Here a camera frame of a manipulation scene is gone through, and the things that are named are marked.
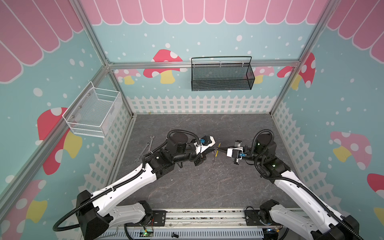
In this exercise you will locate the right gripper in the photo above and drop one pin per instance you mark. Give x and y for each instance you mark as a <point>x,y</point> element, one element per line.
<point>236,152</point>

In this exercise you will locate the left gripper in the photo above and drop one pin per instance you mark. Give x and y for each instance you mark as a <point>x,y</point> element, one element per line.
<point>200,158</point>

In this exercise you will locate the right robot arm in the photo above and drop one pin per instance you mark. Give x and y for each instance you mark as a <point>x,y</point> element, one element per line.
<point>322,222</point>

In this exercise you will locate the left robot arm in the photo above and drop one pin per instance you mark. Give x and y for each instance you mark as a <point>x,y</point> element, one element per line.
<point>96,212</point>

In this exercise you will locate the silver combination wrench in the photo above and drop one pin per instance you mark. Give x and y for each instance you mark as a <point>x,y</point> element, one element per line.
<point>146,149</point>

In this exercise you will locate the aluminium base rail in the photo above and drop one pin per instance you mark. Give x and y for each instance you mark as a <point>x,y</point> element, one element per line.
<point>204,217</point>

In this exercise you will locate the black mesh wall basket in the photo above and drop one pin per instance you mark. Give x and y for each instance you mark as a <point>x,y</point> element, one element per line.
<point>230,73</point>

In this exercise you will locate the white vented cable duct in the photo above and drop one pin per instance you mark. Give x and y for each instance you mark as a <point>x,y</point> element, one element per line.
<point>197,234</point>

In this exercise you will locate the white wire wall basket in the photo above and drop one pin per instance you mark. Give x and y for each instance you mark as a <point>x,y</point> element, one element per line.
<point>93,112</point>

